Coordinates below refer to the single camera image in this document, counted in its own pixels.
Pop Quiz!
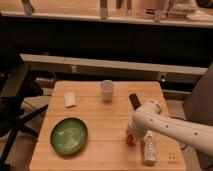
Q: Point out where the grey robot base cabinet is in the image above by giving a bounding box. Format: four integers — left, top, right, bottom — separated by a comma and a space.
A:
182, 62, 213, 126

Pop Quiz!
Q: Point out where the white paper cup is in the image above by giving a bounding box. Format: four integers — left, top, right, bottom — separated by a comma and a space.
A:
100, 80, 114, 102

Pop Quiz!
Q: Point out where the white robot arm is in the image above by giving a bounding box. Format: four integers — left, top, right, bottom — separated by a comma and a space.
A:
128, 99, 213, 156

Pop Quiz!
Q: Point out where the white plastic bottle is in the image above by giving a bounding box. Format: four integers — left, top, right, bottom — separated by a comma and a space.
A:
144, 131, 157, 165

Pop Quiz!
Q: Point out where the red orange pepper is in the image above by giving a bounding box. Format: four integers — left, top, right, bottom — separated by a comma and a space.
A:
125, 134, 136, 146

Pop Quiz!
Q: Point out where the black rectangular remote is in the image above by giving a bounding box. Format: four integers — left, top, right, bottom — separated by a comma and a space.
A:
129, 94, 141, 110

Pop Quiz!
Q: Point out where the green round plate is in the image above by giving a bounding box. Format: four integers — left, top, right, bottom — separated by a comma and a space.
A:
50, 118, 88, 156

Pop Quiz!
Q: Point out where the white sponge block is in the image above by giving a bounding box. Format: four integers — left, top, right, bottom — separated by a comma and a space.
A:
64, 92, 77, 108

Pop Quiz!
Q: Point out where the black office chair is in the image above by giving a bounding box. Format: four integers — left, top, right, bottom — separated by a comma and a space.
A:
0, 13, 49, 168

